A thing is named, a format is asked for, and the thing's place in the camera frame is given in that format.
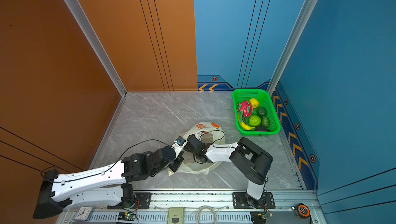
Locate yellow banana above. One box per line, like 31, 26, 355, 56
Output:
240, 121, 255, 131

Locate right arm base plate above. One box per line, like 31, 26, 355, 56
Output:
233, 192, 276, 209

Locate green round fruit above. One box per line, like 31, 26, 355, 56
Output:
248, 115, 262, 127

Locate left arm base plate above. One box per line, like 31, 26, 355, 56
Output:
107, 192, 152, 211

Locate orange black tape measure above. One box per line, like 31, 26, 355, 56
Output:
292, 203, 310, 219

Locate small analog clock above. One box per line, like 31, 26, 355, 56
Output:
73, 206, 94, 222

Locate yellow lemon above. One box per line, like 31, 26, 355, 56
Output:
249, 98, 259, 109

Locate pink dragon fruit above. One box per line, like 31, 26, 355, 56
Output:
237, 100, 253, 125

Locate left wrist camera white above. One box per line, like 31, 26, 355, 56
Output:
171, 136, 186, 157

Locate green circuit board left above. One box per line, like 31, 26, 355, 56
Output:
117, 212, 139, 224

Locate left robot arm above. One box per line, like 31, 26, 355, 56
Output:
33, 144, 184, 219

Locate green plastic basket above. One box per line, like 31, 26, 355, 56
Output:
232, 89, 281, 136

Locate white coiled cable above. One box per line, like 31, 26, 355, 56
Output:
196, 205, 218, 224

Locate small green lime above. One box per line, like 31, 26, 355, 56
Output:
261, 117, 271, 128

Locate small circuit board right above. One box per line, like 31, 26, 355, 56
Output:
250, 211, 273, 224

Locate aluminium front rail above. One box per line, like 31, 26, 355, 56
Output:
55, 188, 329, 224

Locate translucent yellowish plastic bag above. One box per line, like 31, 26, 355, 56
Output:
169, 122, 227, 175

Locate right aluminium corner post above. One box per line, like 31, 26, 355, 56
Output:
267, 0, 318, 96

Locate pale green handheld device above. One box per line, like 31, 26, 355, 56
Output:
167, 207, 185, 224

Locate dark green avocado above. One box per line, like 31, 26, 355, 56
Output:
256, 107, 267, 118

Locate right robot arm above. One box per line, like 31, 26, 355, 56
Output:
184, 135, 273, 209

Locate aluminium corner post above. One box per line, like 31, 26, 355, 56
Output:
267, 0, 318, 96
64, 0, 127, 97

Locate left aluminium corner post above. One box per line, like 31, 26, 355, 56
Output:
64, 0, 127, 97

